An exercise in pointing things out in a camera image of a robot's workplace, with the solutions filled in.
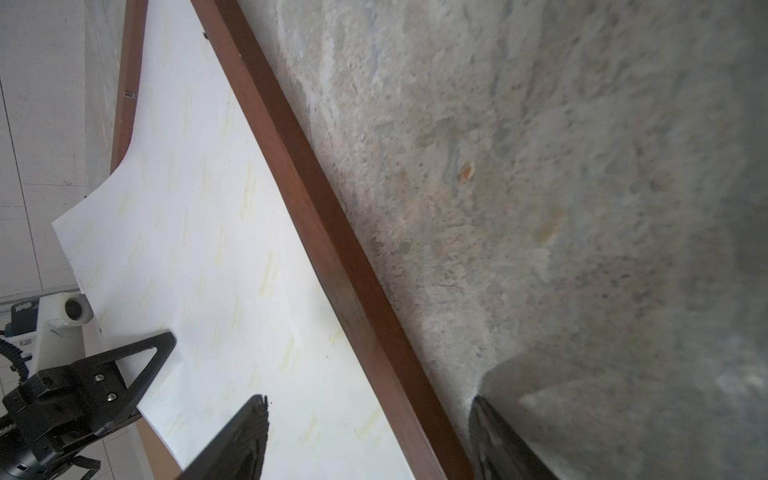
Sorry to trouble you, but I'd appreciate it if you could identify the brown cardboard backing board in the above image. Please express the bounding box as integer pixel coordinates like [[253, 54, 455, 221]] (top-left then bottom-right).
[[136, 419, 181, 480]]

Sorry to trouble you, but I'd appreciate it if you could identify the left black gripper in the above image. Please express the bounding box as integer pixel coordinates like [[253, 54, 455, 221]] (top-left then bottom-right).
[[1, 331, 176, 479]]

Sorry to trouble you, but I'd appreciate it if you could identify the brown wooden picture frame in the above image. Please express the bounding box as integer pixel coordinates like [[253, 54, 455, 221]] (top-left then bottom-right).
[[114, 1, 472, 479]]

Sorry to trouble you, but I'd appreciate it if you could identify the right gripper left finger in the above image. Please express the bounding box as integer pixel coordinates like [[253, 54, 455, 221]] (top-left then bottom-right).
[[178, 395, 269, 480]]

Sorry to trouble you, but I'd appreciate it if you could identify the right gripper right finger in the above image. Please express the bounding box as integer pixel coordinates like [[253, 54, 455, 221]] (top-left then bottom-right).
[[468, 395, 557, 480]]

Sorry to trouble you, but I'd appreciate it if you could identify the blue poster photo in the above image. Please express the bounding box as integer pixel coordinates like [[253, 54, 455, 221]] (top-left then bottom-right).
[[53, 1, 412, 479]]

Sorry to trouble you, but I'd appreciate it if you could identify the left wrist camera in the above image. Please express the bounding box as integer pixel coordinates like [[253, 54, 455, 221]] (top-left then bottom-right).
[[29, 292, 94, 374]]

